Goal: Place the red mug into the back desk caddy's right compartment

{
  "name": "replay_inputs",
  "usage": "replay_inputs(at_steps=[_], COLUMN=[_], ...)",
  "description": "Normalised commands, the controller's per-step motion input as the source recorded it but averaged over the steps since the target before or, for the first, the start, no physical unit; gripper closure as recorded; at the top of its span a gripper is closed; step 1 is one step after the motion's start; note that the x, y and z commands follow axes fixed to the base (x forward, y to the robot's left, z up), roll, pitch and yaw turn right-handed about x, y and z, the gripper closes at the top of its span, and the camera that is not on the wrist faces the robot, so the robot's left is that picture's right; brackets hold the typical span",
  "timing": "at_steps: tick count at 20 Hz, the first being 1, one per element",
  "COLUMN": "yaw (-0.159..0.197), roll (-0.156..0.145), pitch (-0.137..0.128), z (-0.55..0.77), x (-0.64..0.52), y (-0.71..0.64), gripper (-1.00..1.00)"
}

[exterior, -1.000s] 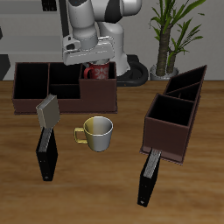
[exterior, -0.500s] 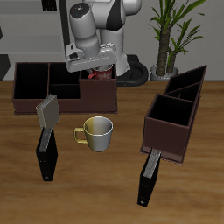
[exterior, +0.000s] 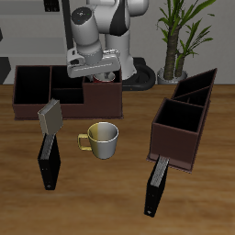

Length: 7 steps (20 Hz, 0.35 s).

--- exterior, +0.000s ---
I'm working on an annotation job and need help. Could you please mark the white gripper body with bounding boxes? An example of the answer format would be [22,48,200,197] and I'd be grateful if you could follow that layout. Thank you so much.
[66,48,122,79]

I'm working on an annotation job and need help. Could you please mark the red mug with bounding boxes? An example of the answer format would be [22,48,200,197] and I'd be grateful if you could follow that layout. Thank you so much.
[92,72,117,84]

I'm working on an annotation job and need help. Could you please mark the dark brown desk caddy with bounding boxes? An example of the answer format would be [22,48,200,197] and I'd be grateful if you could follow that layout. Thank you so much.
[11,63,124,121]
[146,67,218,174]

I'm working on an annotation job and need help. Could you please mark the yellow and white mug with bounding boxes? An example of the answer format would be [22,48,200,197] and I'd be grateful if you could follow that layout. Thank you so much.
[76,121,120,161]

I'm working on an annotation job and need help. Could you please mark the grey book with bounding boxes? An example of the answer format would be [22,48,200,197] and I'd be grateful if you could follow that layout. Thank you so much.
[37,97,64,137]

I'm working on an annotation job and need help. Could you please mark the green pot plant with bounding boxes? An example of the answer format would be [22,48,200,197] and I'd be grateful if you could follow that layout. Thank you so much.
[156,0,218,85]

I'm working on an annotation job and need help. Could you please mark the black book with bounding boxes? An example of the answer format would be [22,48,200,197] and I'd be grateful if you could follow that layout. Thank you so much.
[37,132,62,192]
[143,154,172,218]

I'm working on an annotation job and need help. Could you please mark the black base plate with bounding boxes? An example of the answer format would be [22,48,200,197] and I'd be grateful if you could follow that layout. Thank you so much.
[121,57,157,92]

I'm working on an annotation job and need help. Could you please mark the black vertical post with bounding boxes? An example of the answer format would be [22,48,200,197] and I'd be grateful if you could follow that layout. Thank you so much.
[61,0,74,51]

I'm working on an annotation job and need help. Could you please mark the small black wall box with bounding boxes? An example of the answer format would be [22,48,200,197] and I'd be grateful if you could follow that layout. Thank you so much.
[43,0,61,13]

